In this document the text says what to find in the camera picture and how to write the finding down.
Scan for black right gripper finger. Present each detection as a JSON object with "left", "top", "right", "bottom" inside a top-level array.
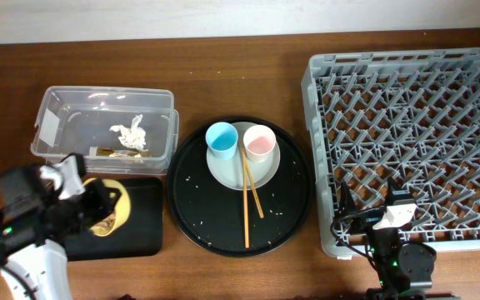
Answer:
[
  {"left": 339, "top": 181, "right": 357, "bottom": 216},
  {"left": 387, "top": 177, "right": 411, "bottom": 200}
]

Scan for food scraps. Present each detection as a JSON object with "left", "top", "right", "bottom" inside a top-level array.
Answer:
[{"left": 91, "top": 212, "right": 116, "bottom": 236}]

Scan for yellow bowl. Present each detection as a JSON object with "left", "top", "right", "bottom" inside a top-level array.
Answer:
[{"left": 90, "top": 179, "right": 131, "bottom": 238}]

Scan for gold brown foil wrapper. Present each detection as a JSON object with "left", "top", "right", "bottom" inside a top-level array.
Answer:
[{"left": 88, "top": 147, "right": 152, "bottom": 158}]

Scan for pink cup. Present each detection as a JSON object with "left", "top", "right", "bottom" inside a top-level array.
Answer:
[{"left": 242, "top": 125, "right": 277, "bottom": 163}]

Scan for white napkin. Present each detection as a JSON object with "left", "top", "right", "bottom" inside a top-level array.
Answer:
[{"left": 109, "top": 114, "right": 147, "bottom": 152}]

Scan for blue cup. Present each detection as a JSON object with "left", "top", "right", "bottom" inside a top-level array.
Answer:
[{"left": 205, "top": 122, "right": 238, "bottom": 160}]

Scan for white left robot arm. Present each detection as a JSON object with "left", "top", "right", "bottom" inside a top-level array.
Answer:
[{"left": 0, "top": 165, "right": 122, "bottom": 299}]

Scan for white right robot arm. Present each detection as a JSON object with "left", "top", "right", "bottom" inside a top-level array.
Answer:
[{"left": 330, "top": 178, "right": 437, "bottom": 300}]

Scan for grey dishwasher rack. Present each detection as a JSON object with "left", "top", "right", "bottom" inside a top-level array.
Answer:
[{"left": 301, "top": 47, "right": 480, "bottom": 259}]

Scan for clear plastic waste bin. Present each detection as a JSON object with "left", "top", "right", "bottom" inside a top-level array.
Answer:
[{"left": 30, "top": 86, "right": 179, "bottom": 176}]

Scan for right wooden chopstick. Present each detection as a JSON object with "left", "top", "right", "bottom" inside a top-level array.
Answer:
[{"left": 241, "top": 147, "right": 264, "bottom": 218}]

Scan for wooden chopstick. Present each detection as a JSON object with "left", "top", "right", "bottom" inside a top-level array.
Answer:
[
  {"left": 241, "top": 147, "right": 264, "bottom": 218},
  {"left": 240, "top": 146, "right": 250, "bottom": 248}
]

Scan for left wooden chopstick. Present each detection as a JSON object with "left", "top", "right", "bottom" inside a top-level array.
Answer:
[{"left": 240, "top": 146, "right": 250, "bottom": 248}]

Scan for round black serving tray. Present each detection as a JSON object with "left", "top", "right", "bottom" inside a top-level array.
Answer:
[{"left": 166, "top": 122, "right": 315, "bottom": 258}]

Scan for black rectangular tray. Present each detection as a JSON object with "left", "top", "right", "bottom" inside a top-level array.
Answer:
[{"left": 64, "top": 177, "right": 163, "bottom": 261}]

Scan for grey round plate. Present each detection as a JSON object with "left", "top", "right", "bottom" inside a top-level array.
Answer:
[{"left": 207, "top": 121, "right": 281, "bottom": 190}]

